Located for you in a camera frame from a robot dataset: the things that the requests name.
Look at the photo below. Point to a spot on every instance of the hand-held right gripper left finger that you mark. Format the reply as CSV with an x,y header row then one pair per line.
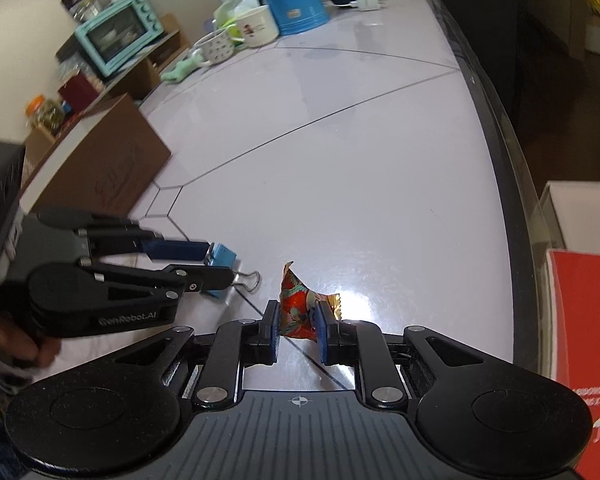
x,y
275,330

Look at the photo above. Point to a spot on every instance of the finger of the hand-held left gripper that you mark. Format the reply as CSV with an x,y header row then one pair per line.
x,y
205,279
175,251

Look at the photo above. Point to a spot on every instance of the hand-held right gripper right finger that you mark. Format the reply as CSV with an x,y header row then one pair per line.
x,y
322,332

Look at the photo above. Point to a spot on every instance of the blue binder clip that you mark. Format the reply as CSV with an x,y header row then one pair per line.
x,y
225,260

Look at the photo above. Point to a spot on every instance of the small red candy packet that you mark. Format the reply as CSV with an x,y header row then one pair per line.
x,y
300,305

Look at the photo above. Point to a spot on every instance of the brown cardboard box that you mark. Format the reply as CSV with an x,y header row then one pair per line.
x,y
105,160

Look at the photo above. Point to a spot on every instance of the person's left hand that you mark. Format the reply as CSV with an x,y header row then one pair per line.
x,y
10,340

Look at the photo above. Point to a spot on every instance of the orange lid jar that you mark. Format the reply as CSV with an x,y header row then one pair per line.
x,y
42,115

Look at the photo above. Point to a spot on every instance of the dark red box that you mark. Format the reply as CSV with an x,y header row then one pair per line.
x,y
80,92

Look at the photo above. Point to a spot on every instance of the wooden shelf cabinet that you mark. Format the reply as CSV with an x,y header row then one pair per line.
x,y
150,72

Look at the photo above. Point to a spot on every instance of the green cloth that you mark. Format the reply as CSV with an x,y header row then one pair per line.
x,y
182,67

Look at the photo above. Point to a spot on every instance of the patterned mug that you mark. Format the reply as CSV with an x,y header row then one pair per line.
x,y
215,50

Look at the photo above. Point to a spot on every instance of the teal toaster oven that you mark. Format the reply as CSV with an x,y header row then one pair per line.
x,y
120,35

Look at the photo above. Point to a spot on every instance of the cream mug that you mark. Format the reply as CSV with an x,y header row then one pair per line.
x,y
255,27

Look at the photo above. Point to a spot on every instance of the green tissue pack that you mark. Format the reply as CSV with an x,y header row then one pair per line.
x,y
225,12

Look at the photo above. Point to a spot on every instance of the red carton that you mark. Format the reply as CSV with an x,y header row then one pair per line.
x,y
590,335

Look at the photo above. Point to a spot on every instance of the white charger plug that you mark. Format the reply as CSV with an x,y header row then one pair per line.
x,y
367,2

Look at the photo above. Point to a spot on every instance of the black white appliance box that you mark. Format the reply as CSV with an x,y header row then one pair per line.
x,y
505,35

